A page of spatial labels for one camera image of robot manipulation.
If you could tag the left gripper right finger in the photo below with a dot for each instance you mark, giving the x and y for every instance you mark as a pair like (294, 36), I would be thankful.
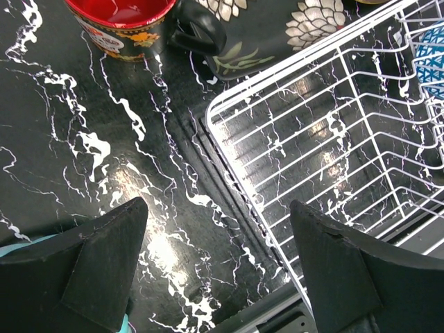
(357, 283)

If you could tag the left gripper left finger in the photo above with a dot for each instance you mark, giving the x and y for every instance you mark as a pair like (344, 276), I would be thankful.
(77, 281)

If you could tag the blue patterned bowl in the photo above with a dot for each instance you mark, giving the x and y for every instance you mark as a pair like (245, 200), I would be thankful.
(429, 67)

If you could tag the black floral square plate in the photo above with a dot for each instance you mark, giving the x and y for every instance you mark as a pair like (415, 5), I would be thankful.
(262, 33)

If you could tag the black marble mat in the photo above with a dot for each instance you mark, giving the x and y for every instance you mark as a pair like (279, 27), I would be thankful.
(83, 133)

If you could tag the red and black mug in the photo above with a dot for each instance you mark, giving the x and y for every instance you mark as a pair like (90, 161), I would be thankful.
(136, 30)

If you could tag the white wire dish rack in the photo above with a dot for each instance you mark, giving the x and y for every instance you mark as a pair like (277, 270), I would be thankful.
(346, 127)

